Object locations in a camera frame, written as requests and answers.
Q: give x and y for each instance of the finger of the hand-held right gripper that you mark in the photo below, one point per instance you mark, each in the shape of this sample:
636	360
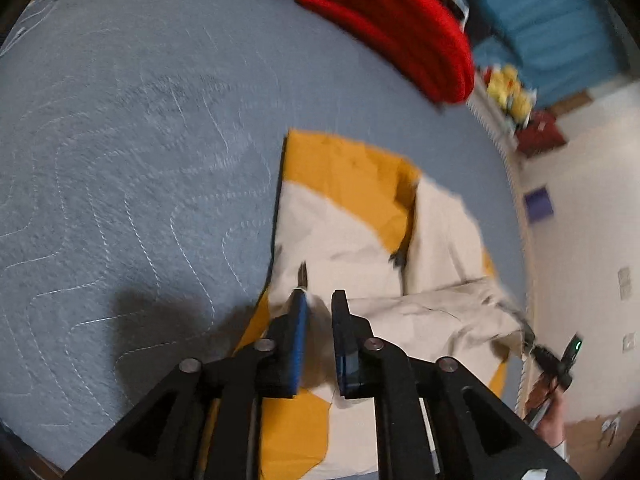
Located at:
528	337

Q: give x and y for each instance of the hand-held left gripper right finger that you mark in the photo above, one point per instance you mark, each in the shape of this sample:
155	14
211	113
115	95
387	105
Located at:
342	342

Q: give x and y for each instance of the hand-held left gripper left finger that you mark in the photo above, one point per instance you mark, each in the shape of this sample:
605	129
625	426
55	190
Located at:
300	332

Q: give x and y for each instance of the beige and orange hooded jacket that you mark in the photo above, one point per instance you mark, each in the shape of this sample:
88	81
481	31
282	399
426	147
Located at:
340	240

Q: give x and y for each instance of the person's right hand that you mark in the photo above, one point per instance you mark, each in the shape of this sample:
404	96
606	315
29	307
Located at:
552	425

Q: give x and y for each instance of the purple box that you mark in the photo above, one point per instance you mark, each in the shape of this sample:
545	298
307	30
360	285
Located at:
539	204

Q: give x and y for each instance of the red patterned cushion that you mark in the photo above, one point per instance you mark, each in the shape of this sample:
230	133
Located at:
542	135

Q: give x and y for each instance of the yellow plush toy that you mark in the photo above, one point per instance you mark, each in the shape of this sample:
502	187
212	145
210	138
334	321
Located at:
497	80
521	102

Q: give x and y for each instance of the blue-grey quilted mattress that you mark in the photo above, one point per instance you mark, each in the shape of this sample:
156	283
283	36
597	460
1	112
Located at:
125	160

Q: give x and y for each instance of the blue curtain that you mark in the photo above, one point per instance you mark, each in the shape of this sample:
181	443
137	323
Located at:
550	25

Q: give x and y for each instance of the red folded blanket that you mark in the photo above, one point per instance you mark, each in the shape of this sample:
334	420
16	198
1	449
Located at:
400	20

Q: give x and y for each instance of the wall switch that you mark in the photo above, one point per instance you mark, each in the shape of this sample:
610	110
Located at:
628	342
624	284

